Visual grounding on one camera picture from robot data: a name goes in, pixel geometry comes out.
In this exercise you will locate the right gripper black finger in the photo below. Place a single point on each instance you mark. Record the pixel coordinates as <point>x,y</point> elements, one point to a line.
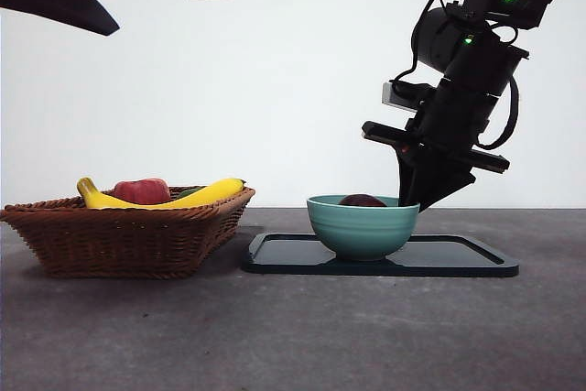
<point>406,176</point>
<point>441,180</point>

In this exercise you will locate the dark green rectangular tray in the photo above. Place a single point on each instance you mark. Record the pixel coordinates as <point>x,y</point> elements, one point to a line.
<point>439,258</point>

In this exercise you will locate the yellow banana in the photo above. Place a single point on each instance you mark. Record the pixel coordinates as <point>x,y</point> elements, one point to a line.
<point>206,195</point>

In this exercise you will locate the green vegetable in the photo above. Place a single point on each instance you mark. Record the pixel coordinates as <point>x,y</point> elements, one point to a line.
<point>187,193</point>

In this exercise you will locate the teal ribbed bowl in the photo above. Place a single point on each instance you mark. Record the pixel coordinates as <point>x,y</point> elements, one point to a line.
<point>361,231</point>

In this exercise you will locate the red apple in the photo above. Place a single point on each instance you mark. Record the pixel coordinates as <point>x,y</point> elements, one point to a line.
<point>142,190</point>

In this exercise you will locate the dark red plum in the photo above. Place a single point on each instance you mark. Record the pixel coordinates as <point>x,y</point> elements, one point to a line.
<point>361,201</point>

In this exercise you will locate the brown wicker basket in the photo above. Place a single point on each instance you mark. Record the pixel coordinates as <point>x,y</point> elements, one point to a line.
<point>119,244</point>

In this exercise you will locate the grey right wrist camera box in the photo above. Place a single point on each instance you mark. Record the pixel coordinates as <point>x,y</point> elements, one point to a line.
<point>393,98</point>

